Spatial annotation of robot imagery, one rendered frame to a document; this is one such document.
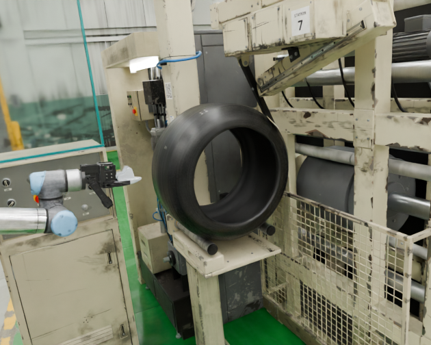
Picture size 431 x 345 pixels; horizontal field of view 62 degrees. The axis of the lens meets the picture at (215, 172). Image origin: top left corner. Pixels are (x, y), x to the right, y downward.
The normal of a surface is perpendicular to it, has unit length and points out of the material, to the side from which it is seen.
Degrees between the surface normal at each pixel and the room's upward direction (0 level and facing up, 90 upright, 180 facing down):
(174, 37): 90
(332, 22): 90
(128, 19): 90
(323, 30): 90
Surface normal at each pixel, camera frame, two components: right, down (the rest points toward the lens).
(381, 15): 0.40, -0.12
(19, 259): 0.46, 0.18
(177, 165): -0.33, 0.02
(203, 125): -0.07, -0.43
